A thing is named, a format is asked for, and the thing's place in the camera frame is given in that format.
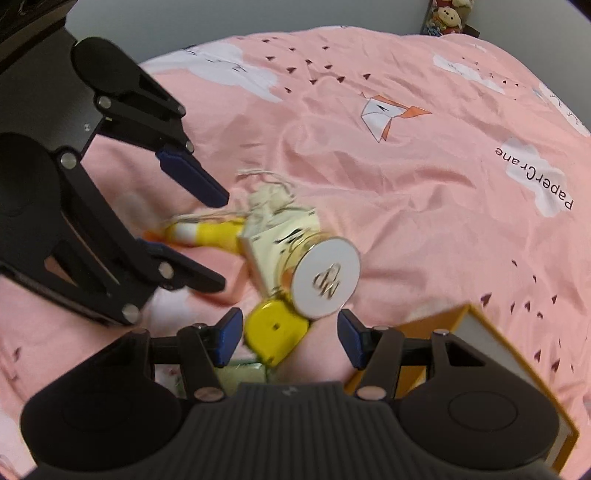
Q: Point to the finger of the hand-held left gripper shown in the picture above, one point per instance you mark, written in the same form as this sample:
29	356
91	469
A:
194	177
194	274

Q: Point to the yellow tape measure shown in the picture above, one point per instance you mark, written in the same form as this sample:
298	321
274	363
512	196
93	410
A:
272	328

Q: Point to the yellow mushroom-shaped toy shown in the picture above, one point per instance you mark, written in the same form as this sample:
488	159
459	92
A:
212	233

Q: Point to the orange cardboard box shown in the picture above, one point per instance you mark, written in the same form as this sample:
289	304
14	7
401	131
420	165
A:
508	353

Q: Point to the pink printed blanket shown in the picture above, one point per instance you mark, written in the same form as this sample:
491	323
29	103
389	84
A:
415	184

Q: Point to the green packet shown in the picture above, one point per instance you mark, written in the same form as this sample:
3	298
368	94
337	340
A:
244	374

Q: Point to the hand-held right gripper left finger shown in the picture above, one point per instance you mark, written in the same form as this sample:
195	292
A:
230	334

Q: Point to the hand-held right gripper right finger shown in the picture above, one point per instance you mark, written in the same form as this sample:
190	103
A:
349	339

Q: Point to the column of plush toys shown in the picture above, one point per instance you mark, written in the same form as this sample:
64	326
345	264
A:
445	16

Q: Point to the yellow jar with white lid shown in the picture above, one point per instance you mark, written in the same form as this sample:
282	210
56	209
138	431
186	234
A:
325	279

